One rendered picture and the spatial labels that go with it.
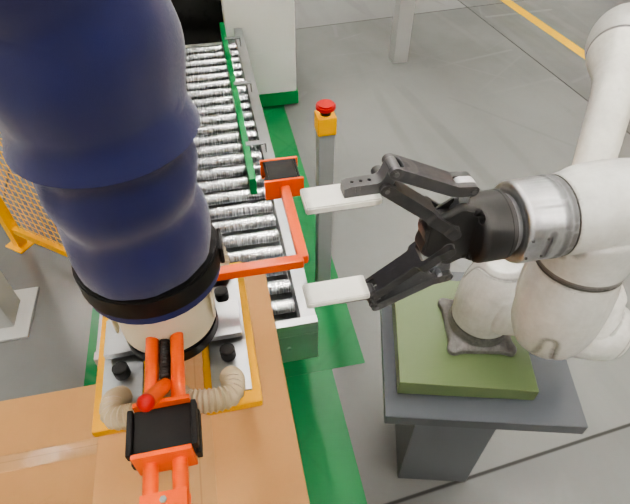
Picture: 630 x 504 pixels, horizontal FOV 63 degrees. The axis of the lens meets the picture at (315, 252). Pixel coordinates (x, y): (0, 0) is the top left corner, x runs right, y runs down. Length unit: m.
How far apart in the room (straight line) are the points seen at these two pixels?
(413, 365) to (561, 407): 0.39
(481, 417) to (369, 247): 1.52
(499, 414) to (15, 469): 1.30
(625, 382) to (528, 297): 1.94
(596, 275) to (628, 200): 0.09
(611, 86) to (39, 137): 0.77
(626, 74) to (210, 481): 1.00
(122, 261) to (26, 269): 2.29
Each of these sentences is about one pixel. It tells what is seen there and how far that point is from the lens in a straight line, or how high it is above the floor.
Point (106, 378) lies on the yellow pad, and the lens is 1.02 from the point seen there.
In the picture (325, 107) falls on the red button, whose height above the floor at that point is 1.04.
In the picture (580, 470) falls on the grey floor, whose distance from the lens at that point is 2.32.
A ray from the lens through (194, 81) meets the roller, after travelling 3.14.
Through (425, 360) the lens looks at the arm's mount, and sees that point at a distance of 1.39.
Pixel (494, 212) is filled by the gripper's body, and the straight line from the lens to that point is 0.53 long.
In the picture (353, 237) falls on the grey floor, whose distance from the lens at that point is 2.79.
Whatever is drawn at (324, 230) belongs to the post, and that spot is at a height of 0.46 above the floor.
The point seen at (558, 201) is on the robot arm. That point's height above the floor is 1.63.
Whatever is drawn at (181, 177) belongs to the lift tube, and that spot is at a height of 1.55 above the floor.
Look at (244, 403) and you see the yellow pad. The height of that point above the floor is 1.14.
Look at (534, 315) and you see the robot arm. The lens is 0.69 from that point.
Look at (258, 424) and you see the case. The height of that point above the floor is 0.94.
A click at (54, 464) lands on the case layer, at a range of 1.68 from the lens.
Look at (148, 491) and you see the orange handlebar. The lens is 0.78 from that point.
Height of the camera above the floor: 1.96
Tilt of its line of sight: 46 degrees down
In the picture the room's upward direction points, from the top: straight up
